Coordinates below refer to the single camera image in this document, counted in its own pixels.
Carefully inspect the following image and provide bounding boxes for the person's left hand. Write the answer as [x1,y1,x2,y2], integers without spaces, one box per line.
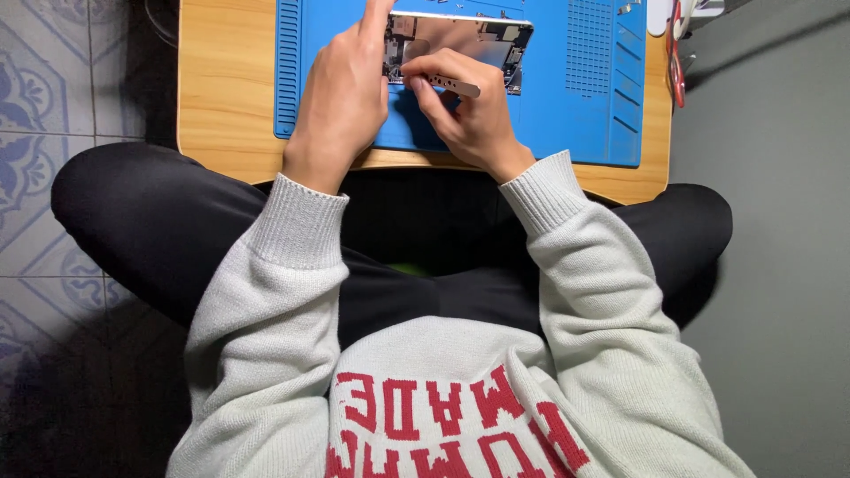
[282,0,397,196]

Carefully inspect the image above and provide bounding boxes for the person's right hand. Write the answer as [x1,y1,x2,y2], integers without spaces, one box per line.
[400,48,537,185]

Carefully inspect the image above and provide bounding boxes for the silver phone chassis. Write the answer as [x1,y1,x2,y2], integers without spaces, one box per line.
[382,10,535,96]

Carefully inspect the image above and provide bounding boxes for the blue silicone repair mat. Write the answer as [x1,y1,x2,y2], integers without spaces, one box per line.
[274,0,649,167]

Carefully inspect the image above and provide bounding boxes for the white plastic object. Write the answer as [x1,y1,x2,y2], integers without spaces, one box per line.
[647,0,726,38]

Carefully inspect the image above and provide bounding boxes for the grey knitted sweater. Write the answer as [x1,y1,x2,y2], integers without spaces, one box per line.
[166,149,754,478]

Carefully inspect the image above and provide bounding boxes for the black trousers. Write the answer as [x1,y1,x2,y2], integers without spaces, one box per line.
[51,141,734,351]

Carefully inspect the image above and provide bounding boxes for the red-handled tool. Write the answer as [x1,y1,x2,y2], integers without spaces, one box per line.
[667,0,688,109]

